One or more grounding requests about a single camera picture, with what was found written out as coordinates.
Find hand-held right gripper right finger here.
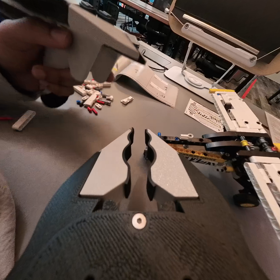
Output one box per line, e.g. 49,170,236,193
144,129,199,201

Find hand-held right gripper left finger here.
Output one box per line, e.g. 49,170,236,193
79,127,135,200

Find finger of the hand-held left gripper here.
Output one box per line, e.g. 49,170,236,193
68,3,141,83
125,32,147,65

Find white yellow lego plane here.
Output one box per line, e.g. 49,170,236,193
143,89,280,238

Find person's left forearm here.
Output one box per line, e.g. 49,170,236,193
0,70,42,104

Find pile of loose lego pieces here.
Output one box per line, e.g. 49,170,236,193
73,79,114,115

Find white flat lego beam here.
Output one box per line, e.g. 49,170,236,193
12,110,36,131

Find person's left hand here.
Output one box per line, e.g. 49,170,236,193
0,19,76,97

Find black battery chargers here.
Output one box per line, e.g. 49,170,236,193
80,0,120,25

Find open instruction booklet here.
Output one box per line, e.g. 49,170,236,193
112,56,179,108

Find zebra striped sticker sheet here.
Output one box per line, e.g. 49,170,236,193
184,98,225,132

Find black office chair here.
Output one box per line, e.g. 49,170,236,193
194,56,230,75

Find white desk lamp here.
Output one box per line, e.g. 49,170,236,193
168,0,280,76

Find person's grey hoodie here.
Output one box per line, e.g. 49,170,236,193
0,173,16,263

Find white paper sheet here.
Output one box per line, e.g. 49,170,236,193
265,111,280,144

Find black cable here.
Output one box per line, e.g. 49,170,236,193
140,49,167,72

